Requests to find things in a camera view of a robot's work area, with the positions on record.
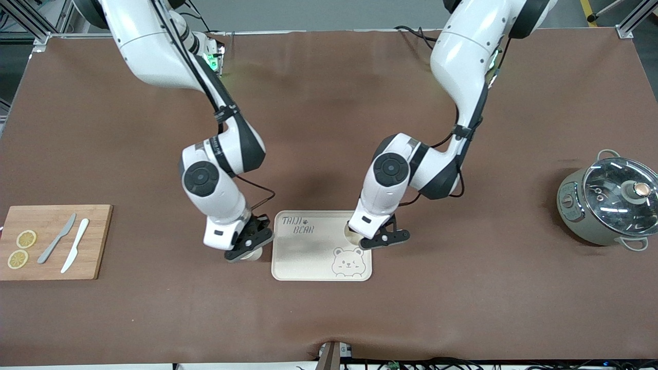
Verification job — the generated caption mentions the cream bear print tray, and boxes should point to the cream bear print tray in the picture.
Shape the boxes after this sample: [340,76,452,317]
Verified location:
[271,210,373,282]

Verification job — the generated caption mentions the brown table mat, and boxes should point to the brown table mat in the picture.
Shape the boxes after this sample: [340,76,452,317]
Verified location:
[0,28,658,366]

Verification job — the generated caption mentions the wooden cutting board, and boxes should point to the wooden cutting board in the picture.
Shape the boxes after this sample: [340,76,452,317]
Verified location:
[0,205,113,281]

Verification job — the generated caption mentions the white plastic knife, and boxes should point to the white plastic knife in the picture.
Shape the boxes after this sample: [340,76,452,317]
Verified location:
[61,218,90,274]

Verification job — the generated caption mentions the grey plastic knife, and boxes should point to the grey plastic knife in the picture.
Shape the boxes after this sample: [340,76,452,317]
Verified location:
[37,213,77,265]

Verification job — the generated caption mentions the sage green electric pot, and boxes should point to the sage green electric pot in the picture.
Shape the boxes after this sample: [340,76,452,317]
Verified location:
[557,149,658,252]

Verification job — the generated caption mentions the glass pot lid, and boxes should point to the glass pot lid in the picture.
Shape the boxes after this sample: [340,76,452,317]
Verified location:
[583,157,658,236]

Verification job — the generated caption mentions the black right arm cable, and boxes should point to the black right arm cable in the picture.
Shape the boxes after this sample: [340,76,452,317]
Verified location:
[149,0,276,211]

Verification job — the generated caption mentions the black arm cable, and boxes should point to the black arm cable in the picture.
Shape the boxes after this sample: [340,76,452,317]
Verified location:
[406,46,507,206]
[149,0,276,211]

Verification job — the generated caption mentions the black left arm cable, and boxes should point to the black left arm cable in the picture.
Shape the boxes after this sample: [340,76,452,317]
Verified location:
[406,46,507,206]

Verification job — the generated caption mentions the black base cable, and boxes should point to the black base cable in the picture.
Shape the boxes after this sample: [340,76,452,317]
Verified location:
[393,25,440,51]

